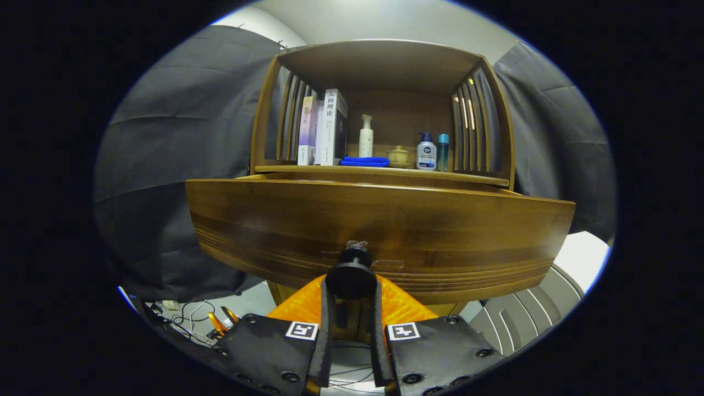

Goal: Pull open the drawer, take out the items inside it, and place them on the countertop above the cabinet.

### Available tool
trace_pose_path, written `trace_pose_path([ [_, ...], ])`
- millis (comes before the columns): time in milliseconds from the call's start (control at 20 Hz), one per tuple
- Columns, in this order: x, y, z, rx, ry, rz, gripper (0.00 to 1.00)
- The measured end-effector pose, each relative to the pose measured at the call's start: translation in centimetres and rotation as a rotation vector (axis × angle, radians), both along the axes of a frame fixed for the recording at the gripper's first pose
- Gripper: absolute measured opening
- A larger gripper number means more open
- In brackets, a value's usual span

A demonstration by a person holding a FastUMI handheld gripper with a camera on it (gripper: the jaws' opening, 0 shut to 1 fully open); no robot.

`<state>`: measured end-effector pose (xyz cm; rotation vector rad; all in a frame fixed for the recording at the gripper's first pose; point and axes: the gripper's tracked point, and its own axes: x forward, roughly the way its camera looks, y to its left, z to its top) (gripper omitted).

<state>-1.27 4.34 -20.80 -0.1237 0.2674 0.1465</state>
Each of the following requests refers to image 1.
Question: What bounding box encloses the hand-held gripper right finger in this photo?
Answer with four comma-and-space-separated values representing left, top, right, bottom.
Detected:
367, 274, 507, 396

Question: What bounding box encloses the orange handled tool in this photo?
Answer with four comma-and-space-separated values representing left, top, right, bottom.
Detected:
207, 306, 240, 337

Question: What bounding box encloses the black drawer knob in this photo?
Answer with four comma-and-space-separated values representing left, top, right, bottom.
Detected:
325, 240, 378, 300

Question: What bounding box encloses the white appliance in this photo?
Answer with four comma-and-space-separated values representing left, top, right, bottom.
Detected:
467, 231, 612, 358

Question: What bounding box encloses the wooden countertop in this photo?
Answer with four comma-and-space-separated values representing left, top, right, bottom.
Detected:
254, 164, 511, 188

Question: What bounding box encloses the yellow lidded teacup with saucer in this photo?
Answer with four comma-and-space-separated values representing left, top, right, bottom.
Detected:
386, 145, 412, 169

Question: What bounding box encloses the purple book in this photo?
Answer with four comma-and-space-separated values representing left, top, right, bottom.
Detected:
298, 96, 320, 166

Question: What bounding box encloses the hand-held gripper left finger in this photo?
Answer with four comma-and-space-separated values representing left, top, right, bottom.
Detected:
212, 274, 336, 396

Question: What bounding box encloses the wooden cabinet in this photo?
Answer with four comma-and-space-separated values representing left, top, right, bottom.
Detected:
250, 38, 516, 343

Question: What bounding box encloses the white bottle with blue pump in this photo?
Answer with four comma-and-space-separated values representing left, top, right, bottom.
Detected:
416, 132, 437, 171

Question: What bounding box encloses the white book with portrait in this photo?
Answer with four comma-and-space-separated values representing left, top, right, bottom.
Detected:
315, 89, 348, 166

